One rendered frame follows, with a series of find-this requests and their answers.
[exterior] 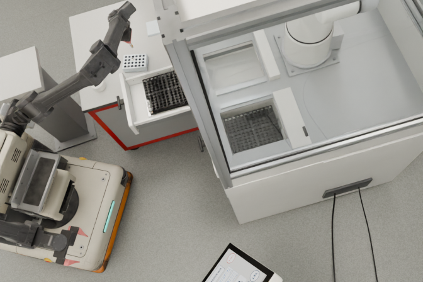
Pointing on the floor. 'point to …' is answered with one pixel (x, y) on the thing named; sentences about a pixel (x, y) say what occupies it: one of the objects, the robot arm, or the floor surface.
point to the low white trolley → (86, 25)
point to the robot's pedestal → (84, 122)
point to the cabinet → (323, 184)
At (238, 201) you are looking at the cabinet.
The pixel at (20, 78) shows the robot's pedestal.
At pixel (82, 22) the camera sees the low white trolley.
